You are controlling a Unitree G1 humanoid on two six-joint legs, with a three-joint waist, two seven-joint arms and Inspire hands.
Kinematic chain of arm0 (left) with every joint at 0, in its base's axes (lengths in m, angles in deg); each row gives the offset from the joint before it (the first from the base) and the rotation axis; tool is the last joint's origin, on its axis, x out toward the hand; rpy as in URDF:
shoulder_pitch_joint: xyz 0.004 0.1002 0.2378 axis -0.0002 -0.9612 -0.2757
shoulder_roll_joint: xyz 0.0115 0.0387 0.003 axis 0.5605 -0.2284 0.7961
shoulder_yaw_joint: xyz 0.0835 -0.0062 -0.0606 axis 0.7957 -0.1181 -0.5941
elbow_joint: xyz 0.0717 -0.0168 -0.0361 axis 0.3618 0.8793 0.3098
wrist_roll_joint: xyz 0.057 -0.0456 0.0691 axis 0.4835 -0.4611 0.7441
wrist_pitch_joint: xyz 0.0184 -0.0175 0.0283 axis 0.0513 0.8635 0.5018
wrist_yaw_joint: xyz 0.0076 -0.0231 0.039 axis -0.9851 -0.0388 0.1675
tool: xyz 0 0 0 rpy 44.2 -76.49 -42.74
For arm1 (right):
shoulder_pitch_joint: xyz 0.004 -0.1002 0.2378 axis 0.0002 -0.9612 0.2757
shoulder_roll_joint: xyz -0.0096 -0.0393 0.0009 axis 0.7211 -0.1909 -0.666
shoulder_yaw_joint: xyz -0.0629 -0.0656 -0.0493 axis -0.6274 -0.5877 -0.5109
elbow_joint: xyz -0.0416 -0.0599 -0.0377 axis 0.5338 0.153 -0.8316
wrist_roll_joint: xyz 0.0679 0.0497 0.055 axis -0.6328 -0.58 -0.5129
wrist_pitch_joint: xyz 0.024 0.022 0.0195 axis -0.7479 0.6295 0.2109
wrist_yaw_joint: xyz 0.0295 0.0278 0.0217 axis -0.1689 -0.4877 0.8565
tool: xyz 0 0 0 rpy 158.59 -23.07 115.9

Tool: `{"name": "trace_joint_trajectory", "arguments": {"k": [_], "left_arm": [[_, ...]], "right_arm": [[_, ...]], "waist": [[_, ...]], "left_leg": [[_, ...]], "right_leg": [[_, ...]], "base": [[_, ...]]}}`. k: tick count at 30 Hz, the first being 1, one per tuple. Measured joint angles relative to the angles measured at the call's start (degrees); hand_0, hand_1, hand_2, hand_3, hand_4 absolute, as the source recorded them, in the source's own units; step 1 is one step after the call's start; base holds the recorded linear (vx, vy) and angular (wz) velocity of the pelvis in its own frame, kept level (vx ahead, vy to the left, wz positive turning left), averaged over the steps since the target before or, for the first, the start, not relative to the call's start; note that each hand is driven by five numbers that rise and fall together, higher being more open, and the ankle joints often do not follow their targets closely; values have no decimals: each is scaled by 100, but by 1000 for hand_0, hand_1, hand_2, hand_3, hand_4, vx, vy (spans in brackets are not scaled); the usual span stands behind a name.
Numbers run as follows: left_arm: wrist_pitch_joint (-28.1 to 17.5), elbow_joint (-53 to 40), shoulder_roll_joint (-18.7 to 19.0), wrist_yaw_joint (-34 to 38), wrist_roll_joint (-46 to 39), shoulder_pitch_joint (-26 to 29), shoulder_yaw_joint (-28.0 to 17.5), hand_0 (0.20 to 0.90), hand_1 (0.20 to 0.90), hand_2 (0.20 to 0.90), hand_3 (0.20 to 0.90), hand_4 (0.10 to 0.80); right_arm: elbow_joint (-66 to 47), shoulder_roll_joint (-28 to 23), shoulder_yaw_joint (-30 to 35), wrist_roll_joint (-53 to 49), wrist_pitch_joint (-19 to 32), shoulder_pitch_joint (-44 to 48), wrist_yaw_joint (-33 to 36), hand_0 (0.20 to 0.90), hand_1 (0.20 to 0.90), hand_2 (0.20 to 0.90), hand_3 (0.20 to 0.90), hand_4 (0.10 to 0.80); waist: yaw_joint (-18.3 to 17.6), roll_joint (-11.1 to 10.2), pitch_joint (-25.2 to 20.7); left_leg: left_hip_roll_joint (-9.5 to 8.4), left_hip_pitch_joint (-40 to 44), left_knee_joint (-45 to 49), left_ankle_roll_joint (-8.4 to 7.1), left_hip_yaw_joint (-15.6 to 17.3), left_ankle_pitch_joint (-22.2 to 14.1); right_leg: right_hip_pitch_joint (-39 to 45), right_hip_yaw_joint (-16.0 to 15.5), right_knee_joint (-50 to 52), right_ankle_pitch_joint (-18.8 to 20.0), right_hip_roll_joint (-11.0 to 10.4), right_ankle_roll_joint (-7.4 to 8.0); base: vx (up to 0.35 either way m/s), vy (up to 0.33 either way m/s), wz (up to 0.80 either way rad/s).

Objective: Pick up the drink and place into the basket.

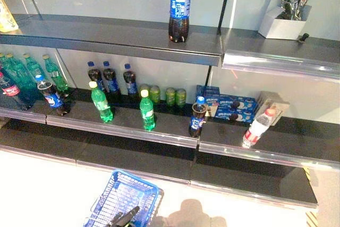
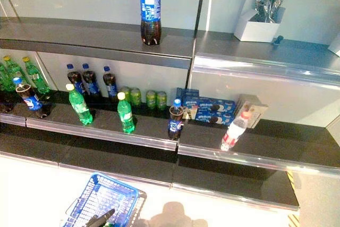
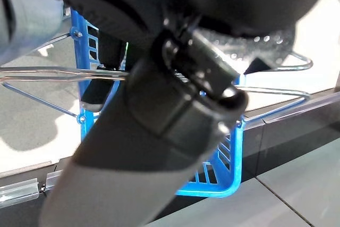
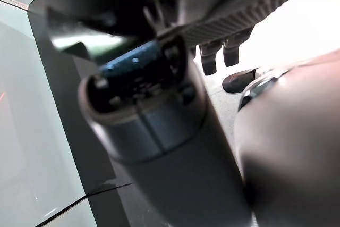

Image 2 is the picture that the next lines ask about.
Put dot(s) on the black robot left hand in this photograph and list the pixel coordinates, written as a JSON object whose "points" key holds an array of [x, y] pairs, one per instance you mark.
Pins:
{"points": [[101, 217]]}

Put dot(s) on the blue plastic shopping basket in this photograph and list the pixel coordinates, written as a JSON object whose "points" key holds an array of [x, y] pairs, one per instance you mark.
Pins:
{"points": [[111, 195]]}

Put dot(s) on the green Sprite bottle yellow cap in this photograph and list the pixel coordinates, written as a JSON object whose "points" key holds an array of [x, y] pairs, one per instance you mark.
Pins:
{"points": [[3, 78], [13, 68], [37, 78], [79, 107], [126, 118]]}

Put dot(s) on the water bottle red label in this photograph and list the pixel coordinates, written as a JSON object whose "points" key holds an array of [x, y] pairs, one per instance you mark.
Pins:
{"points": [[235, 131]]}

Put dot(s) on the small bottles in basket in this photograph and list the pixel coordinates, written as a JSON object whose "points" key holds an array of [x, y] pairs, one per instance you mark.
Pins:
{"points": [[109, 224]]}

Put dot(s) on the green drink can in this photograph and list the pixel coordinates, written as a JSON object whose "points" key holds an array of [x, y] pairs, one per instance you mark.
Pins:
{"points": [[125, 92], [151, 100], [161, 100], [136, 98]]}

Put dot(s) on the black base shelf board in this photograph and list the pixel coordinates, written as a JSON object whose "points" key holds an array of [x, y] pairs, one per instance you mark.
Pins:
{"points": [[26, 142], [239, 184], [119, 163]]}

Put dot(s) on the Pepsi cola bottle blue cap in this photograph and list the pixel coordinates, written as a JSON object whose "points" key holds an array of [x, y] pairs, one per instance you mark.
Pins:
{"points": [[175, 128], [110, 86], [30, 102], [91, 86], [75, 78]]}

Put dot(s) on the blue Oreo biscuit box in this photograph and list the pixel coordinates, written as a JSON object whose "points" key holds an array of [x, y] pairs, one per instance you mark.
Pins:
{"points": [[217, 104], [212, 119]]}

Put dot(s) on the dark blue biscuit box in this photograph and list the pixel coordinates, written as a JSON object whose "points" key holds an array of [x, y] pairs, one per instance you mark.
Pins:
{"points": [[188, 92]]}

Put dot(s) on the dark grey shelf board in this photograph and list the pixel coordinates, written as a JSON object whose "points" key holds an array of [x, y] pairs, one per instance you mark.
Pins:
{"points": [[79, 35]]}

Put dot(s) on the grey carton box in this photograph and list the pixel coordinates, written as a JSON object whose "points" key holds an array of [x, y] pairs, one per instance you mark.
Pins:
{"points": [[255, 107]]}

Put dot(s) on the yellow black hazard tape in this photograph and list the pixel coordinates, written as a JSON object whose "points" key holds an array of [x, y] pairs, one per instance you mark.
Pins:
{"points": [[290, 181]]}

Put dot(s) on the large Pepsi cola bottle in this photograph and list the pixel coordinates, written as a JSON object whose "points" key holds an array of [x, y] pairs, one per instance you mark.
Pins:
{"points": [[150, 3]]}

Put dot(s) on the white cardboard box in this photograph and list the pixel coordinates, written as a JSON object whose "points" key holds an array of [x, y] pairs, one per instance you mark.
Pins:
{"points": [[255, 30]]}

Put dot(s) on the small black object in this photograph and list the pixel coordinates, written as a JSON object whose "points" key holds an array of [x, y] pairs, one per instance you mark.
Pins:
{"points": [[277, 40]]}

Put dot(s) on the silver foil bag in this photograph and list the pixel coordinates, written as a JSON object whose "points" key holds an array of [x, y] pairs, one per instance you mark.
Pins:
{"points": [[265, 7]]}

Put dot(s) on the white carton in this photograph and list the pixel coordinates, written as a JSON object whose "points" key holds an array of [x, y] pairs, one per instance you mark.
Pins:
{"points": [[335, 46]]}

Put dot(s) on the dark shelf board clear rail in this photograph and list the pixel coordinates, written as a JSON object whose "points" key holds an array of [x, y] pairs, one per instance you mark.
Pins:
{"points": [[279, 144], [106, 127], [10, 119], [252, 49]]}

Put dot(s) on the dark shelf upright post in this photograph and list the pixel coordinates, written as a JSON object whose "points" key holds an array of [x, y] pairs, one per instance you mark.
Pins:
{"points": [[197, 11]]}

